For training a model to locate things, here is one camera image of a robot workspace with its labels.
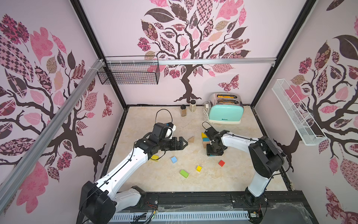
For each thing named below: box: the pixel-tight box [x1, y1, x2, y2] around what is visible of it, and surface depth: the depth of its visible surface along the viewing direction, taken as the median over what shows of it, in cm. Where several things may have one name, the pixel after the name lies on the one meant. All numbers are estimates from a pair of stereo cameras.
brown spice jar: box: [180, 104, 187, 117], surface depth 113 cm
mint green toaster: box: [208, 91, 245, 125], surface depth 102 cm
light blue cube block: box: [171, 156, 178, 164], surface depth 89 cm
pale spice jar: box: [189, 99, 197, 112], surface depth 113 cm
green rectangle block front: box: [179, 169, 189, 179], surface depth 85 cm
